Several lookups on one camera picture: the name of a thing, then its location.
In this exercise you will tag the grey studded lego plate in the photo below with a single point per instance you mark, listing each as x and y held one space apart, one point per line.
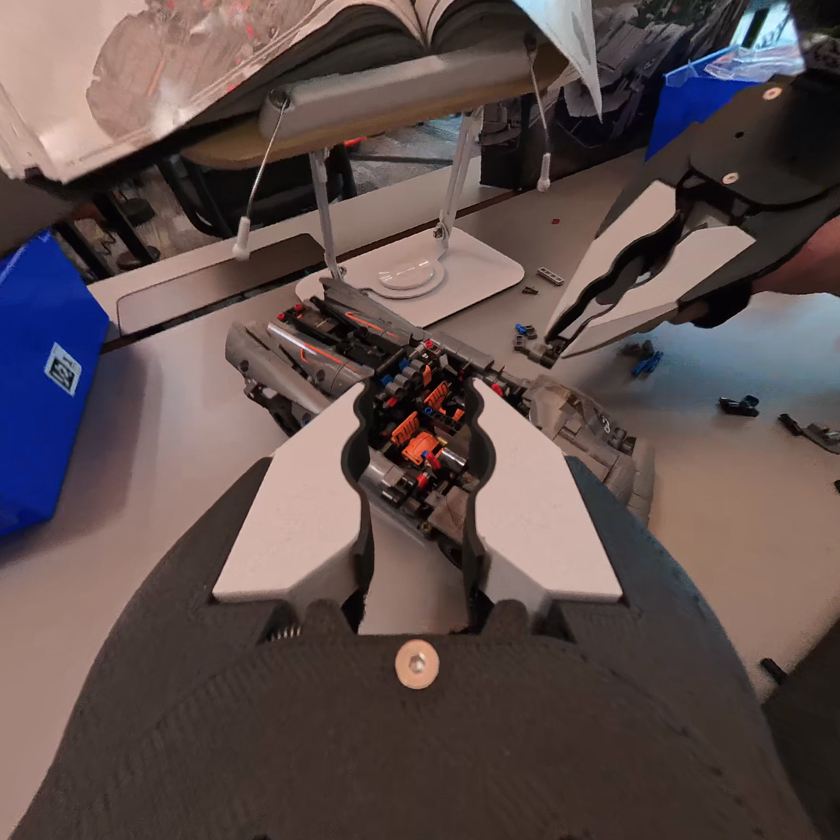
823 438

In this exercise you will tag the white book stand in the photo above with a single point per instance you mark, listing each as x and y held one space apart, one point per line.
472 262

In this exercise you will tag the small grey lego piece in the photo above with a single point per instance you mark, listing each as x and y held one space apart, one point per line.
523 344

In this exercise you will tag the dark grey lego connector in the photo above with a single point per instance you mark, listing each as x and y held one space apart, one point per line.
548 354

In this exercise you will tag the black lego pin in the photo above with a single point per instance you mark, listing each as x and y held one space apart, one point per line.
772 669

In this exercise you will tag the grey orange lego car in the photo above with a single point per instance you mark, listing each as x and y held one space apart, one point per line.
308 354

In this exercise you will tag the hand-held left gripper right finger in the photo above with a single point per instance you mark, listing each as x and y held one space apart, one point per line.
538 518

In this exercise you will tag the blue lego axle connector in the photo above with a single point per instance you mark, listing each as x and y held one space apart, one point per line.
646 363

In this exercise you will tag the open instruction booklet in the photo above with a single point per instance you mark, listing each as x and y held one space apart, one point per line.
131 79

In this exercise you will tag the dark grey lego piece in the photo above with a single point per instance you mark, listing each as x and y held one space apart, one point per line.
638 348

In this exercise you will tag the blue storage bin white tag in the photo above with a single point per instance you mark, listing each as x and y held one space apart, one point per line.
39 426

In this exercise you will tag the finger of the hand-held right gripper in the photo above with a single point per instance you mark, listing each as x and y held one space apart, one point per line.
682 275
610 243

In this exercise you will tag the short black lego connector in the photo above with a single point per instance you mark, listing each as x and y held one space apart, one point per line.
791 423

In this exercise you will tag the person's right hand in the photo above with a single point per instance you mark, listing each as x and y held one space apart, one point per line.
807 262

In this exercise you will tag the black office chair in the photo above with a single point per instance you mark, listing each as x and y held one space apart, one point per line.
197 197

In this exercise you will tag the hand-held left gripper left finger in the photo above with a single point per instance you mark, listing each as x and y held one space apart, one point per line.
295 512

